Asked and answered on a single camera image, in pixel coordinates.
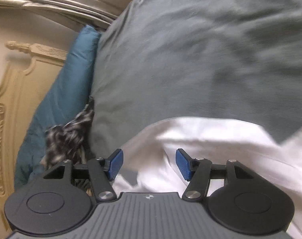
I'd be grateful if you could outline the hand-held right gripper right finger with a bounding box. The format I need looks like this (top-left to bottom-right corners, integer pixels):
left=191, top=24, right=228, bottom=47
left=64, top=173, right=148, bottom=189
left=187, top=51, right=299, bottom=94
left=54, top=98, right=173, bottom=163
left=175, top=148, right=256, bottom=201

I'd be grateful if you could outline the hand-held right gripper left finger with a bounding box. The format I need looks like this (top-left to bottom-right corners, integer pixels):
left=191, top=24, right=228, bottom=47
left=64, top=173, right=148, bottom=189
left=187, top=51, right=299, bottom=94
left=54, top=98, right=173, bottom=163
left=43, top=149, right=124, bottom=203

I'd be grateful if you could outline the black white plaid shirt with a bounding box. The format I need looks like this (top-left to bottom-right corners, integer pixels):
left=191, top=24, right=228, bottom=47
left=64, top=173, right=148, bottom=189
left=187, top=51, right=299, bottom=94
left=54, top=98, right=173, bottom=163
left=44, top=96, right=95, bottom=195

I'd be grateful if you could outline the blue pillow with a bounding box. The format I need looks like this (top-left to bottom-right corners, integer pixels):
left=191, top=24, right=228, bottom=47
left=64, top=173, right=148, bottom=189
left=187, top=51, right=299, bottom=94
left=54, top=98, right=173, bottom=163
left=14, top=25, right=102, bottom=192

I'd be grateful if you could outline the grey bed blanket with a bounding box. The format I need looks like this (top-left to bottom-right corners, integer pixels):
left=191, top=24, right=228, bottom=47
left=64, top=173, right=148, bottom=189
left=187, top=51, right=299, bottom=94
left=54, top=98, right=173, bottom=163
left=87, top=0, right=302, bottom=160

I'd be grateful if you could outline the cream carved headboard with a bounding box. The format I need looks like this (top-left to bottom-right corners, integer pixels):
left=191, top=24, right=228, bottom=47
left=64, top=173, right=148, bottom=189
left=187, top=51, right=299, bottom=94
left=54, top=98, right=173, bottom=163
left=0, top=41, right=69, bottom=229

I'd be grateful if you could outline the grey curtain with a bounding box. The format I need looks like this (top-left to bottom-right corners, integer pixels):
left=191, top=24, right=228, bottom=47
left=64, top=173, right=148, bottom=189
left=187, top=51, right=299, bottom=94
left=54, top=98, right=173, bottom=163
left=0, top=0, right=119, bottom=28

